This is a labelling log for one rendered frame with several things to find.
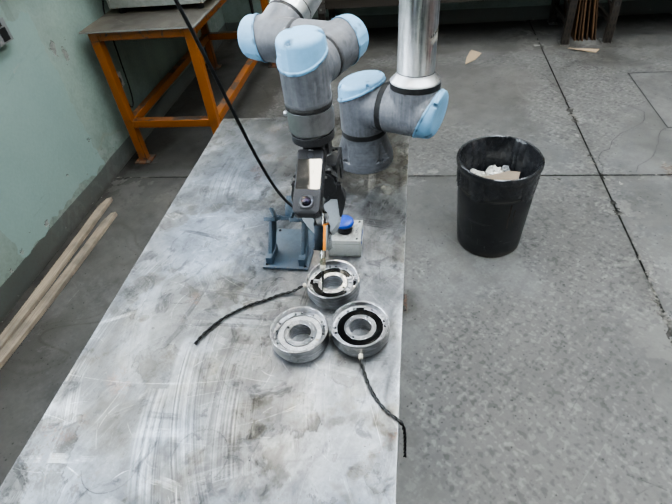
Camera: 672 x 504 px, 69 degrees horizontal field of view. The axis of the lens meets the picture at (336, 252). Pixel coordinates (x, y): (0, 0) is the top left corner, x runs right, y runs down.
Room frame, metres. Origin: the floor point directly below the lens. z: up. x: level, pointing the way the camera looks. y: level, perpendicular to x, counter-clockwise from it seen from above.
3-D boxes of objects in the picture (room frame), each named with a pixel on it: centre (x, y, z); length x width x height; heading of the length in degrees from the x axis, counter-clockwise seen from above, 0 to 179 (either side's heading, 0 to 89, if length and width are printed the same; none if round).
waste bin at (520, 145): (1.64, -0.69, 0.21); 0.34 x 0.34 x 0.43
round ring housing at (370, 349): (0.56, -0.03, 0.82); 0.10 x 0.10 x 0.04
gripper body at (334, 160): (0.74, 0.01, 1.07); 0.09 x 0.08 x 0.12; 165
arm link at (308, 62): (0.74, 0.01, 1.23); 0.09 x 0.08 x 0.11; 146
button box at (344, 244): (0.82, -0.03, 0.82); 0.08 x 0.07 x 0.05; 168
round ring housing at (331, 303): (0.68, 0.01, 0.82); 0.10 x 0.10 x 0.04
